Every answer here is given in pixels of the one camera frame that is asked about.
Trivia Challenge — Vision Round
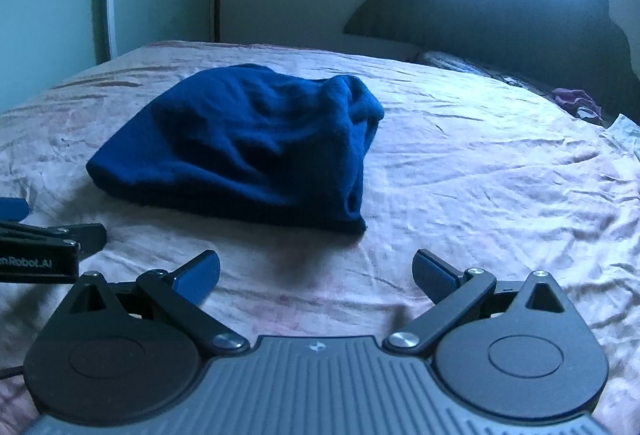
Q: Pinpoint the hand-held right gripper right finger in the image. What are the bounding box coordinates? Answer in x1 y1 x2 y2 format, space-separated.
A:
384 249 577 357

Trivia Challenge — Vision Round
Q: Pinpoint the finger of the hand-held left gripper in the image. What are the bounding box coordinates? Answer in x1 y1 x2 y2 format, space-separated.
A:
0 221 108 261
0 196 30 220

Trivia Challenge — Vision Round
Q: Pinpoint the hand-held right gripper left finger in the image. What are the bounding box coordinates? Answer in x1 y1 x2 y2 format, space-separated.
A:
65 250 249 357

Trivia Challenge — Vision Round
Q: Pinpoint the blue beaded sweater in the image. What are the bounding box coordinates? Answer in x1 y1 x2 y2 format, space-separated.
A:
86 63 386 237

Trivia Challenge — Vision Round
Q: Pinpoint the bed with pink sheet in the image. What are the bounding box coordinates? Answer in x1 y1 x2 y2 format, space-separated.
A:
0 40 640 435

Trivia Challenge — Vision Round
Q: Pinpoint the patterned pillow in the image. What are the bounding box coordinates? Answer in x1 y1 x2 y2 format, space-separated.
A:
416 49 557 97

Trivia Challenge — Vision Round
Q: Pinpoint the purple cloth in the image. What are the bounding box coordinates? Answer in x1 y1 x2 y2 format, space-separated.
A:
550 86 607 127

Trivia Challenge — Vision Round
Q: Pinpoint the light patterned cloth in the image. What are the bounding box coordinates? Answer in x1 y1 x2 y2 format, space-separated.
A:
604 112 640 157

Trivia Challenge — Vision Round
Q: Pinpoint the dark curved headboard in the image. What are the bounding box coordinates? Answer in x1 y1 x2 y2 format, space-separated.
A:
342 0 640 127

